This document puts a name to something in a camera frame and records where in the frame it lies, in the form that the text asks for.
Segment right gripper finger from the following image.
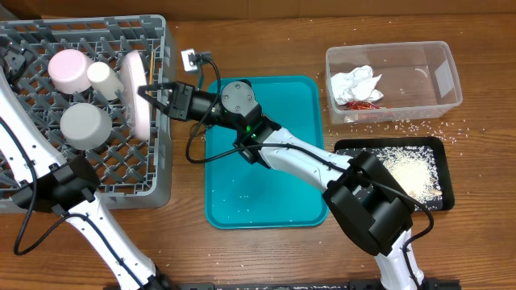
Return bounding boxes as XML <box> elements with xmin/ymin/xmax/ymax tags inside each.
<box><xmin>138</xmin><ymin>82</ymin><xmax>177</xmax><ymax>97</ymax></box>
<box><xmin>141</xmin><ymin>94</ymin><xmax>171</xmax><ymax>118</ymax></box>

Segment wooden chopstick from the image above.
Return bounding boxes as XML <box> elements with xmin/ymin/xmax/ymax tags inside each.
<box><xmin>147</xmin><ymin>50</ymin><xmax>155</xmax><ymax>97</ymax></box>

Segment large white plate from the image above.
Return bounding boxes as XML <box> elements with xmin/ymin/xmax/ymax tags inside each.
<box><xmin>119</xmin><ymin>51</ymin><xmax>151</xmax><ymax>141</ymax></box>

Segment white plastic cup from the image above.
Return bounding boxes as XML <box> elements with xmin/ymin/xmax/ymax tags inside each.
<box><xmin>87</xmin><ymin>62</ymin><xmax>124</xmax><ymax>101</ymax></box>

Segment grey bowl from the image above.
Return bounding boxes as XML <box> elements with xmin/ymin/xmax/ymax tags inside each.
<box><xmin>60</xmin><ymin>103</ymin><xmax>112</xmax><ymax>151</ymax></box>

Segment small pink bowl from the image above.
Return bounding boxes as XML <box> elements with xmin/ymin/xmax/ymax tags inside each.
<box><xmin>48</xmin><ymin>49</ymin><xmax>93</xmax><ymax>94</ymax></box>

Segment red snack wrapper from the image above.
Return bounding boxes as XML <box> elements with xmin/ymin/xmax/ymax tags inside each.
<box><xmin>344</xmin><ymin>101</ymin><xmax>393</xmax><ymax>122</ymax></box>

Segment white napkin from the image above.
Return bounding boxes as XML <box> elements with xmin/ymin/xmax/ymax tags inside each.
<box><xmin>331</xmin><ymin>65</ymin><xmax>384</xmax><ymax>106</ymax></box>

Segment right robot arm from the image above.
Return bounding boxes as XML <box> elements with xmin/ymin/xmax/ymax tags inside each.
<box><xmin>137</xmin><ymin>80</ymin><xmax>425</xmax><ymax>289</ymax></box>

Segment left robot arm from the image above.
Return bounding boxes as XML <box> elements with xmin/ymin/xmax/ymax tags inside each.
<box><xmin>1</xmin><ymin>38</ymin><xmax>176</xmax><ymax>289</ymax></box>

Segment grey dishwasher rack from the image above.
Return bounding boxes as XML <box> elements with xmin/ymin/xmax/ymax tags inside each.
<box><xmin>1</xmin><ymin>14</ymin><xmax>176</xmax><ymax>209</ymax></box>

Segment teal plastic tray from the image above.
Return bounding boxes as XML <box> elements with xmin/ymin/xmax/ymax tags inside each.
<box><xmin>205</xmin><ymin>76</ymin><xmax>329</xmax><ymax>230</ymax></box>

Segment clear plastic bin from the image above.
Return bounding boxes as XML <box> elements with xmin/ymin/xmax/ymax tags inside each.
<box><xmin>326</xmin><ymin>41</ymin><xmax>463</xmax><ymax>124</ymax></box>

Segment rice and food scraps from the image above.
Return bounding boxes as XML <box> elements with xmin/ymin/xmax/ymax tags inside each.
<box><xmin>336</xmin><ymin>145</ymin><xmax>447</xmax><ymax>211</ymax></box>

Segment black plastic tray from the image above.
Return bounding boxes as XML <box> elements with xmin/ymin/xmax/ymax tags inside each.
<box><xmin>334</xmin><ymin>137</ymin><xmax>455</xmax><ymax>211</ymax></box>

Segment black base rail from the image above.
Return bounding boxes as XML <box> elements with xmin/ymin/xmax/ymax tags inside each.
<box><xmin>172</xmin><ymin>278</ymin><xmax>462</xmax><ymax>290</ymax></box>

